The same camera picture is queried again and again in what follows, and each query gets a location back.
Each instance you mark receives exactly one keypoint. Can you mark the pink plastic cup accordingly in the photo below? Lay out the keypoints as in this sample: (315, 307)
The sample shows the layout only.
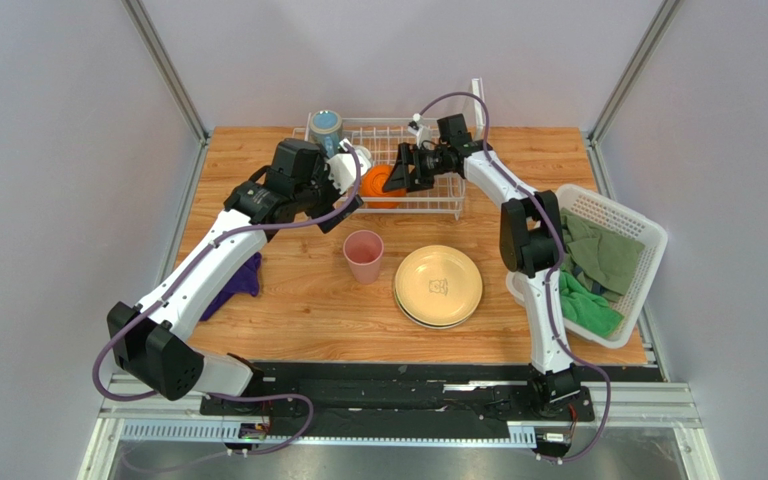
(363, 250)

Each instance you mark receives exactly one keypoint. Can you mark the small white cup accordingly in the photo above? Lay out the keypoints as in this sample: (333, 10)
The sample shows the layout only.
(361, 155)

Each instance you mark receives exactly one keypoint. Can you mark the olive green towel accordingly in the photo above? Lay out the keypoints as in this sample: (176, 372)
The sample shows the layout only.
(602, 261)

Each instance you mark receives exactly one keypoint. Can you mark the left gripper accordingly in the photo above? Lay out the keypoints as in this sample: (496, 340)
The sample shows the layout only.
(333, 195)

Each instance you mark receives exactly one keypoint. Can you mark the blue butterfly mug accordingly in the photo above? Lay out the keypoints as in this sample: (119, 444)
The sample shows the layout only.
(326, 129)

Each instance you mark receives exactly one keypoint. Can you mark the purple cloth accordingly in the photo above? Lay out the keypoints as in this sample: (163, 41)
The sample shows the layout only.
(246, 280)

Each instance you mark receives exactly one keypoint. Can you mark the yellow plate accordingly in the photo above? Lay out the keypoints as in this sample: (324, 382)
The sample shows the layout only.
(438, 283)

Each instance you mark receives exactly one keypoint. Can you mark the orange bowl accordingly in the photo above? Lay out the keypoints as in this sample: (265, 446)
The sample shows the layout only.
(372, 187)

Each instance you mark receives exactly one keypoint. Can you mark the white plastic basket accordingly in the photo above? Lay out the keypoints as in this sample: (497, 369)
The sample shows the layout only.
(630, 224)

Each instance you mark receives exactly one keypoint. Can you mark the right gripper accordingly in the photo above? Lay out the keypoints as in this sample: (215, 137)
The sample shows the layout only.
(412, 166)

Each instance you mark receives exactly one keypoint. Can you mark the bright green towel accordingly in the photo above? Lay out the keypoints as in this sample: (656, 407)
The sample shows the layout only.
(590, 311)

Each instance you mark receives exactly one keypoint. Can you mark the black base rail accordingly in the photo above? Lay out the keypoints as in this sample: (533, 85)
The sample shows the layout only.
(407, 401)

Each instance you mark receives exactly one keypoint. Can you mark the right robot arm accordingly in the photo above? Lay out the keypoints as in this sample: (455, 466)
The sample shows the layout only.
(530, 242)

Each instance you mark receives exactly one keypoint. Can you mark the white green-rimmed plate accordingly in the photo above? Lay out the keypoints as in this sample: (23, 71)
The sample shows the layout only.
(449, 324)

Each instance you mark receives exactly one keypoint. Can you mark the white wire dish rack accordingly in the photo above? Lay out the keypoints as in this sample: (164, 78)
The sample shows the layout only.
(465, 131)

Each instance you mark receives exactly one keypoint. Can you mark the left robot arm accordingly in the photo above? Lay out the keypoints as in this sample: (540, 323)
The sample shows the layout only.
(149, 339)

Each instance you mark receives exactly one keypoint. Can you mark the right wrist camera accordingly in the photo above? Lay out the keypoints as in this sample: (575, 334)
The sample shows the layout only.
(421, 131)

